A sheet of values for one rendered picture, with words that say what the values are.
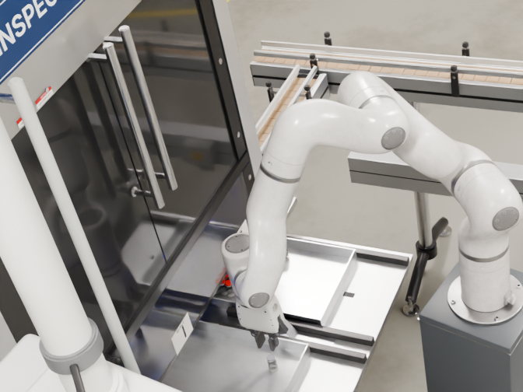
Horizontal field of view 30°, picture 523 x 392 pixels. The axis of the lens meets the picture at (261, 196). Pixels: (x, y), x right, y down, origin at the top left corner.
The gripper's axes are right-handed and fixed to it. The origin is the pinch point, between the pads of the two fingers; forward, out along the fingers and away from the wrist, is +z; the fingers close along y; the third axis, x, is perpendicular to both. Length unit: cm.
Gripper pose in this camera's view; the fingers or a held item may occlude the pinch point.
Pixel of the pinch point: (266, 339)
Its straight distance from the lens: 233.7
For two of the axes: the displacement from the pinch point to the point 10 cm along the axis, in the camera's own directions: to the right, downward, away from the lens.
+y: -8.9, -1.3, 4.3
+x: -4.0, 6.5, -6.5
